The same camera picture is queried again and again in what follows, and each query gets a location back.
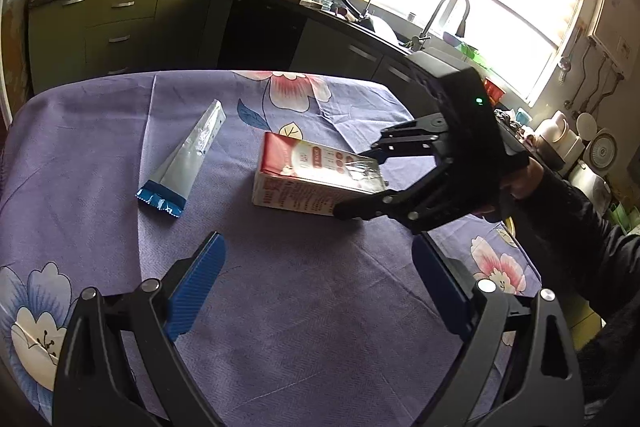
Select red white milk carton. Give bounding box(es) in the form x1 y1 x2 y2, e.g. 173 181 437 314
252 132 386 216

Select person's right forearm black sleeve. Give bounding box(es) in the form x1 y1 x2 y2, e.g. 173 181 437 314
516 172 639 423

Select chrome kitchen faucet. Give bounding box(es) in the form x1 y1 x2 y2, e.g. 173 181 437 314
404 0 471 52

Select person's right hand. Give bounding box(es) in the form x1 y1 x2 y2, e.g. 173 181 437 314
473 158 544 222

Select red cup on counter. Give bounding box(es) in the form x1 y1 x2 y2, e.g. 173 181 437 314
484 78 506 107

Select white electric kettle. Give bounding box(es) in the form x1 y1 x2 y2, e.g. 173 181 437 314
534 110 585 171

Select blue white snack wrapper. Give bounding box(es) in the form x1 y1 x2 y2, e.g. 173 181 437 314
136 100 226 219

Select purple floral tablecloth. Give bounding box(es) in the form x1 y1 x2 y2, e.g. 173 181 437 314
0 69 544 427

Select dark cabinet run under counter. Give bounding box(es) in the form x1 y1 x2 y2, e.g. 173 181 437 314
200 0 437 117

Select green lower cabinets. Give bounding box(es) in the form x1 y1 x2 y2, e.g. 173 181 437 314
27 0 210 94

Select white wall heater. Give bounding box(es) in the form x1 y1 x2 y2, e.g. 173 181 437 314
588 0 639 78

